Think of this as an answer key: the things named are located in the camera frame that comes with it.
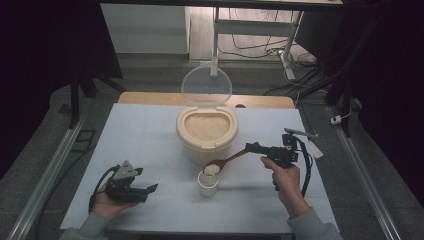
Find wooden table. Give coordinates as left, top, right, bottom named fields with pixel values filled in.
left=117, top=91, right=297, bottom=110

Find small white rice heap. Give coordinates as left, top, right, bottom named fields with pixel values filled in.
left=203, top=163, right=221, bottom=177

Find cream rice container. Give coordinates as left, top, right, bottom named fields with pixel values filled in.
left=175, top=104, right=240, bottom=165

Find black stand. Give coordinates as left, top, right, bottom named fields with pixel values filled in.
left=298, top=49, right=359, bottom=138
left=67, top=61, right=128, bottom=130

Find small clear cup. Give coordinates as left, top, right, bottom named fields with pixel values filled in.
left=197, top=169, right=220, bottom=197

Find white desk frame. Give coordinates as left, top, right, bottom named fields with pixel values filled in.
left=210, top=6, right=305, bottom=81

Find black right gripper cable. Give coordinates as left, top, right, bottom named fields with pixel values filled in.
left=293, top=135, right=315, bottom=198

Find person's right hand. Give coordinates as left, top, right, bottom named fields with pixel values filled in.
left=260, top=156, right=311, bottom=220

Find bulk white rice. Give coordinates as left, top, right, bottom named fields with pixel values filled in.
left=184, top=113, right=232, bottom=142

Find tangled black floor cables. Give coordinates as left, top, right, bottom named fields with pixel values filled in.
left=217, top=8, right=329, bottom=98

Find wooden spoon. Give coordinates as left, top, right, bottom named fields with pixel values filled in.
left=202, top=148, right=250, bottom=177

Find clear container lid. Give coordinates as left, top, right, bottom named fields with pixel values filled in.
left=180, top=64, right=233, bottom=108

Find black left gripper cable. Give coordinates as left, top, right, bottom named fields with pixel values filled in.
left=87, top=164, right=122, bottom=214

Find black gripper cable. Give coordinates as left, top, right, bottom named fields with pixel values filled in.
left=87, top=164, right=122, bottom=214
left=293, top=135, right=315, bottom=198

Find person's left hand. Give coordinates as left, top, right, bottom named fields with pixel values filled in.
left=91, top=190, right=140, bottom=221

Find white strip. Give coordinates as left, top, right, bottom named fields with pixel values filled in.
left=307, top=139, right=325, bottom=160

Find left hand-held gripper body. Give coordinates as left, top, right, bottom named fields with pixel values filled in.
left=105, top=160, right=149, bottom=204

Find aluminium rail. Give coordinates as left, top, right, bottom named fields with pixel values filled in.
left=6, top=114, right=86, bottom=240
left=326, top=105, right=404, bottom=240

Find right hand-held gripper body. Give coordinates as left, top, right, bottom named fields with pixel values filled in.
left=266, top=127, right=320, bottom=169

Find white cabinet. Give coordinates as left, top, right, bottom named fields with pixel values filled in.
left=100, top=3, right=192, bottom=56

